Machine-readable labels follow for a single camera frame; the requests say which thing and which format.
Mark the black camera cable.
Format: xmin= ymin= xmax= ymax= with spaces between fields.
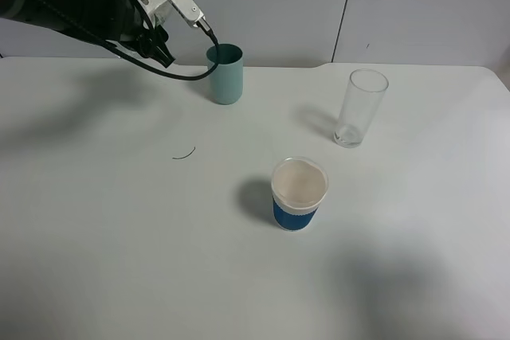
xmin=23 ymin=0 xmax=220 ymax=81

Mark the teal green cup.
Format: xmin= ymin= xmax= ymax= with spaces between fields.
xmin=206 ymin=43 xmax=243 ymax=105

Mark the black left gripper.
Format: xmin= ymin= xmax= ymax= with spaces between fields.
xmin=80 ymin=0 xmax=175 ymax=68

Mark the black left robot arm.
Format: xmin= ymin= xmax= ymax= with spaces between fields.
xmin=1 ymin=0 xmax=174 ymax=68

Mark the white paper cup blue sleeve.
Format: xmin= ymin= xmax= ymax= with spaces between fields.
xmin=271 ymin=157 xmax=329 ymax=231

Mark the thin dark wire scrap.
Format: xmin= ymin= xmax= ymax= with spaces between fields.
xmin=172 ymin=146 xmax=197 ymax=160

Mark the tall clear drinking glass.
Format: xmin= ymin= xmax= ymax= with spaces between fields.
xmin=333 ymin=68 xmax=389 ymax=148

